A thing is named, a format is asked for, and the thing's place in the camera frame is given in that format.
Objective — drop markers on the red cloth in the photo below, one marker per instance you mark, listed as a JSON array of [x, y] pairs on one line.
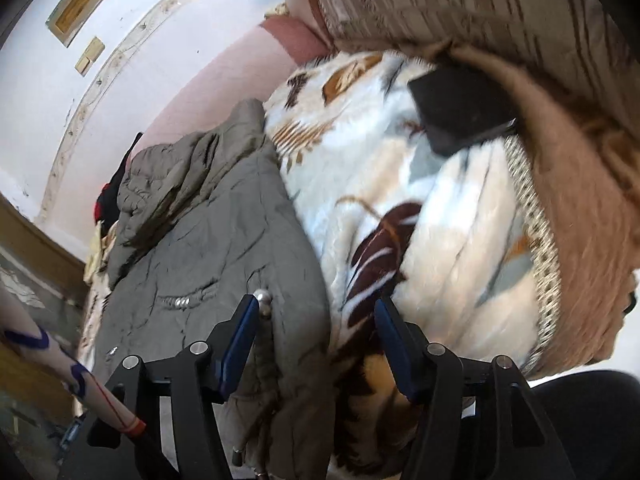
[[100, 210]]

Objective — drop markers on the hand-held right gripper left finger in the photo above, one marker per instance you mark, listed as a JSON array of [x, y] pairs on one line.
[[239, 347]]

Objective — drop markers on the small gold wall frame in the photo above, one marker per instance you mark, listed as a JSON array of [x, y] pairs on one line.
[[90, 55]]

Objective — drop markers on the black flat case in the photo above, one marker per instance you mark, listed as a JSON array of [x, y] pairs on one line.
[[460, 105]]

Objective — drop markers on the leaf print fleece blanket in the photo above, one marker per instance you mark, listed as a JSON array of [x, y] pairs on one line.
[[450, 240]]

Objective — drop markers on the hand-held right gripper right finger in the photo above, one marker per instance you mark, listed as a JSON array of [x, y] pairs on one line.
[[395, 352]]

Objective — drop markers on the black cloth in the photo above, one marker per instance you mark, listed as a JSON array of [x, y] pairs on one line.
[[117, 185]]

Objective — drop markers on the grey padded jacket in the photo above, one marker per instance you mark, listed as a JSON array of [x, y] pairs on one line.
[[200, 240]]

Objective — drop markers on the pink bolster pillow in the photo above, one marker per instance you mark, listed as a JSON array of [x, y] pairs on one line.
[[210, 90]]

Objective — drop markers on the person's left forearm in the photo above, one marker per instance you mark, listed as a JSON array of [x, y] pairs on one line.
[[55, 355]]

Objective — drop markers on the person's black trousers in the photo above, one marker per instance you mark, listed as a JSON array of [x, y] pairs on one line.
[[600, 425]]

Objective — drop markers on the pale yellow cloth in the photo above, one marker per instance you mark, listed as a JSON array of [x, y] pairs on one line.
[[97, 260]]

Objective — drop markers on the large gold wall frame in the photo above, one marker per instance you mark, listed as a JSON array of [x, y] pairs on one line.
[[77, 7]]

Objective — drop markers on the brown striped cushion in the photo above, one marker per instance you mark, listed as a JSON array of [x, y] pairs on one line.
[[450, 0]]

